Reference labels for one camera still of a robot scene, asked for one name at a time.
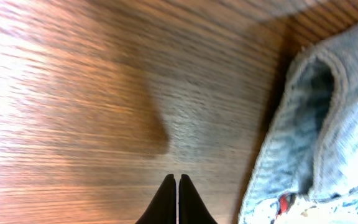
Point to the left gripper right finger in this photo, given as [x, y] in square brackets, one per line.
[192, 209]

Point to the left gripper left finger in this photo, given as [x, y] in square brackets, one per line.
[163, 207]

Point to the light blue denim shorts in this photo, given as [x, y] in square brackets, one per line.
[307, 167]

